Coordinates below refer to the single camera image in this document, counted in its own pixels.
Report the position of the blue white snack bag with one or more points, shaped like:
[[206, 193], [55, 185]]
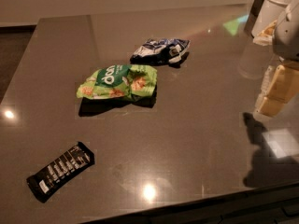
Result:
[[160, 51]]

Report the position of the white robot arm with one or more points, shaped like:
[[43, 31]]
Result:
[[263, 31]]

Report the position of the green rice chip bag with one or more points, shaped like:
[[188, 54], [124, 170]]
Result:
[[128, 82]]

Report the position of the black rxbar chocolate bar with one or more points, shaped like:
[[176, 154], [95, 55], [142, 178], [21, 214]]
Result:
[[54, 175]]

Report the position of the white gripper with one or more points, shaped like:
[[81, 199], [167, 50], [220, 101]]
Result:
[[288, 34]]

